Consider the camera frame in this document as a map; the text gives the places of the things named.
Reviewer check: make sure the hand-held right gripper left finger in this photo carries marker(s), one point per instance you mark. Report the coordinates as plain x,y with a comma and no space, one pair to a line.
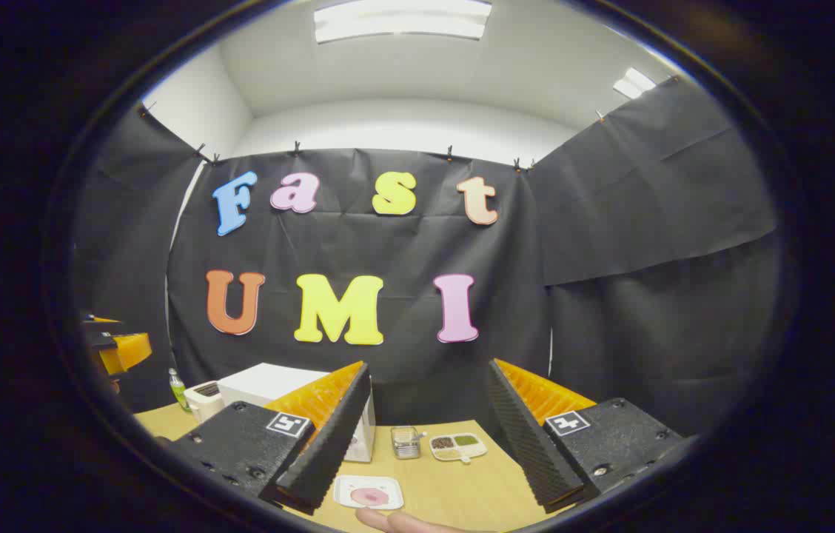
329,451

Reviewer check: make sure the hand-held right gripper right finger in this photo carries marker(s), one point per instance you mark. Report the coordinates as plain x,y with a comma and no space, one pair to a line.
528,444

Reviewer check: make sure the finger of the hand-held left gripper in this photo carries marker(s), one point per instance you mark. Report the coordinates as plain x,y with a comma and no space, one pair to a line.
129,352

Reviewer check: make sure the white square plate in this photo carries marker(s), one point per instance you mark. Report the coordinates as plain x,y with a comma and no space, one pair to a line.
347,485

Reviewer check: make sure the pink round food slice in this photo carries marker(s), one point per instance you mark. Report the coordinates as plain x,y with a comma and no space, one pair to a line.
369,497

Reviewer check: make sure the white microwave oven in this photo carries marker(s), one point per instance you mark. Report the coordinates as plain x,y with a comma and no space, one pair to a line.
262,381

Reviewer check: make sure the green label drink bottle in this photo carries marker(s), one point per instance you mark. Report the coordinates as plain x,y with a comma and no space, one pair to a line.
178,391

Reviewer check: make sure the white divided bean dish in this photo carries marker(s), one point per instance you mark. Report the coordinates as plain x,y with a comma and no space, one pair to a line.
458,446

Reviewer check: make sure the cream white toaster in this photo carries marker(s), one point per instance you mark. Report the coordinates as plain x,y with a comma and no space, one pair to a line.
203,400

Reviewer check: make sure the black backdrop cloth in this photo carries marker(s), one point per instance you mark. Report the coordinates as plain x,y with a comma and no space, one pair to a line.
610,296

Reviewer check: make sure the small ceiling light panel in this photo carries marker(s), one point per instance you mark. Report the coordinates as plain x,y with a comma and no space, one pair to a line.
634,83

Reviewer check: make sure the large ceiling light panel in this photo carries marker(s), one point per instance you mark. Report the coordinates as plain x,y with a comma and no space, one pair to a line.
403,18

